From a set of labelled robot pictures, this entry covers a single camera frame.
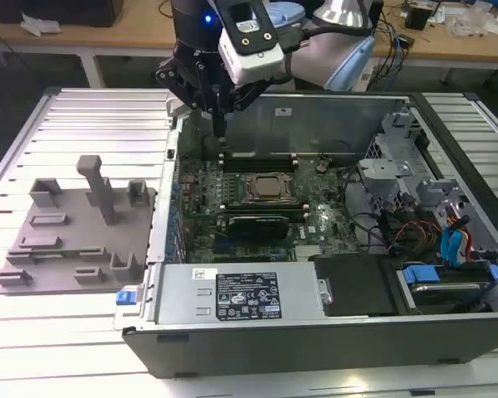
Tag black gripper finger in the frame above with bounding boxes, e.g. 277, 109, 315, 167
219, 76, 271, 138
155, 57, 221, 138

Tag green RAM stick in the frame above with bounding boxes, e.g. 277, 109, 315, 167
226, 151, 295, 161

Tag wooden desk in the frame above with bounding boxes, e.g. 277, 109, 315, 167
371, 0, 498, 86
0, 11, 183, 90

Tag silver CPU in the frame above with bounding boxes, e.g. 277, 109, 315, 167
254, 177, 288, 197

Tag metal CPU socket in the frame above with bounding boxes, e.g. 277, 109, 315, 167
245, 170, 296, 204

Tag green motherboard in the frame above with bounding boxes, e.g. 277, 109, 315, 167
177, 136, 370, 265

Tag black graphics card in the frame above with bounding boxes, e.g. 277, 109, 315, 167
227, 214, 291, 240

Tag black box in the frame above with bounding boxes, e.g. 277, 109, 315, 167
0, 0, 126, 28

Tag white crumpled plastic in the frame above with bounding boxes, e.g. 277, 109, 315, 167
19, 11, 64, 35

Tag grey metal drive cage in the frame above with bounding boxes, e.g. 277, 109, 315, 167
356, 109, 432, 216

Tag grey parts rack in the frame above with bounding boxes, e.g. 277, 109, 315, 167
0, 154, 158, 296

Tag small black device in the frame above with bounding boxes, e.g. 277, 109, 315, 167
403, 5, 433, 30

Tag silver power supply with label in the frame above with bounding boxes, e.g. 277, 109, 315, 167
143, 263, 331, 327

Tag black plastic cover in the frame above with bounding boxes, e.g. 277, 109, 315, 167
314, 254, 383, 321

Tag clear plastic bags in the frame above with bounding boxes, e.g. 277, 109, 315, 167
447, 7, 497, 39

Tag hard disk in blue carrier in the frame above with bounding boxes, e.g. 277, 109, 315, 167
395, 261, 498, 317

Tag black open PC case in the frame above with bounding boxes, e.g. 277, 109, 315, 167
114, 89, 498, 379

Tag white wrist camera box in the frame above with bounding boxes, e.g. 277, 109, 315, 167
217, 0, 286, 86

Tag black camera cable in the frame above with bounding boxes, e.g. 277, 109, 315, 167
280, 23, 374, 55

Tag black round wire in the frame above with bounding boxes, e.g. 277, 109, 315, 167
342, 167, 385, 255

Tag coloured power wire bundle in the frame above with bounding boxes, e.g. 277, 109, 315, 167
393, 221, 442, 250

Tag blue flat wire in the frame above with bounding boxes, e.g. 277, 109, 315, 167
441, 215, 466, 263

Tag red flat wire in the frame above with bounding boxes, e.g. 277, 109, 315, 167
459, 215, 476, 263

